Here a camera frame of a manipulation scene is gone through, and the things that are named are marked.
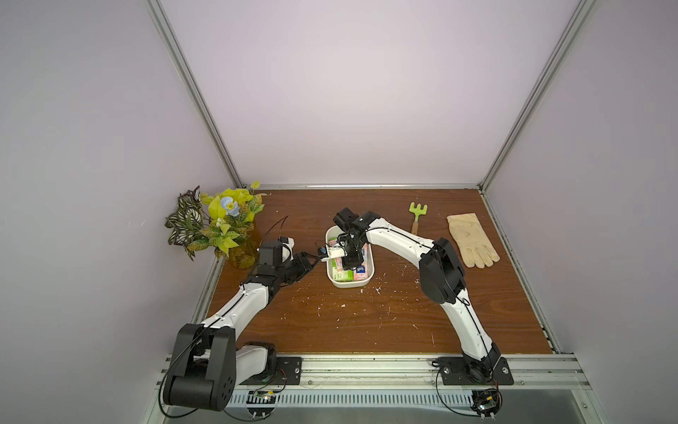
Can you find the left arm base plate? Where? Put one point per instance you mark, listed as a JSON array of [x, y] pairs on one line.
[[287, 371]]

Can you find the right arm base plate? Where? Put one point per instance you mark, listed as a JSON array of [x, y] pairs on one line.
[[457, 370]]

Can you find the green tissue pack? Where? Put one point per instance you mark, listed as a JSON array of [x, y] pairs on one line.
[[342, 275]]

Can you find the artificial plant in vase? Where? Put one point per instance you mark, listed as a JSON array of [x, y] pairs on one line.
[[224, 223]]

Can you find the green toy rake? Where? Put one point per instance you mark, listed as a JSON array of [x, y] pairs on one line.
[[418, 210]]

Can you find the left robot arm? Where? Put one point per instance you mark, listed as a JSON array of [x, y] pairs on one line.
[[206, 365]]

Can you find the beige work glove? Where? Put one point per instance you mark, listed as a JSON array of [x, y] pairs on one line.
[[476, 249]]

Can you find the left circuit board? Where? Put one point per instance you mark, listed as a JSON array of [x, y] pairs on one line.
[[261, 403]]

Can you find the aluminium front rail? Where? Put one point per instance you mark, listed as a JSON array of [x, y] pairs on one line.
[[422, 371]]

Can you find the circuit board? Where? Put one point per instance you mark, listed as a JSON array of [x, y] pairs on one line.
[[486, 403], [261, 403]]

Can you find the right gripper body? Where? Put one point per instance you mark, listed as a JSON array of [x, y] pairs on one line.
[[351, 252]]

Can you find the white storage box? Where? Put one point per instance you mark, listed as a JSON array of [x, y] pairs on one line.
[[331, 239]]

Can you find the right circuit board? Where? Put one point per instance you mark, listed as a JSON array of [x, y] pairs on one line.
[[486, 403]]

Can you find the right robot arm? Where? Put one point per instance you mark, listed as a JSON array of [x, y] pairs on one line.
[[441, 280]]

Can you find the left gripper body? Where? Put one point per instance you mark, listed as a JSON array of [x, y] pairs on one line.
[[286, 271]]

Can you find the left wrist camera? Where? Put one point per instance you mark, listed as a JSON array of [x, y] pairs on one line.
[[288, 245]]

